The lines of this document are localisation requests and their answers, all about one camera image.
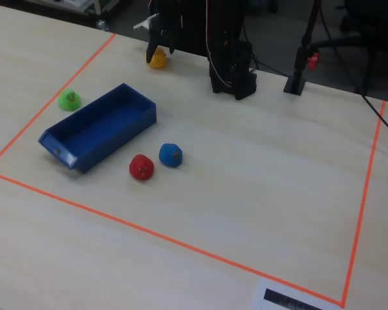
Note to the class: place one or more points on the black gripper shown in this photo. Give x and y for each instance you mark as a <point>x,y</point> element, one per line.
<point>164,30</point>

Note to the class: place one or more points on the yellow rubber duck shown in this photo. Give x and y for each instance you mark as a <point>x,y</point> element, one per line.
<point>159,60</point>

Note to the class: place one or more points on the blue plastic box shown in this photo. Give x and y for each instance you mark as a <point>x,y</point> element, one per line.
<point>103,129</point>

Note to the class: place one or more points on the green rubber duck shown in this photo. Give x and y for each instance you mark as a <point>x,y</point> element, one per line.
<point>69,100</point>

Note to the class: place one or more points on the blue rubber duck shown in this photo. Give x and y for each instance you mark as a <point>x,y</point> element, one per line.
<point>169,155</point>

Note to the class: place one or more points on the red rubber duck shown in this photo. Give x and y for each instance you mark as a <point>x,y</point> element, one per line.
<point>141,168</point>

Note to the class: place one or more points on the clear plastic bottle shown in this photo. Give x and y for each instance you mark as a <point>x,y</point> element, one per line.
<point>102,26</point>

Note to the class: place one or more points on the cluttered storage cart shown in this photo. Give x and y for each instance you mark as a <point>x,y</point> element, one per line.
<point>81,6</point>

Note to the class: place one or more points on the red clamp knob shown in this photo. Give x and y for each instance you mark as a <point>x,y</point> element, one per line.
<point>313,61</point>

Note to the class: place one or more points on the orange tape strip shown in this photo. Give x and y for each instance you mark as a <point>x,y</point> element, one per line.
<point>26,128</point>
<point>362,206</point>
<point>168,239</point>

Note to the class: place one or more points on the white paper with black print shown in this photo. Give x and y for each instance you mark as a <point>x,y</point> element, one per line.
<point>262,290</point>

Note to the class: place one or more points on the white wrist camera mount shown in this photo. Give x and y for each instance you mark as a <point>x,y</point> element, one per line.
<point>144,24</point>

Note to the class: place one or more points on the black camera stand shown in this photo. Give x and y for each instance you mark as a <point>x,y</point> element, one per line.
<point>298,74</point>

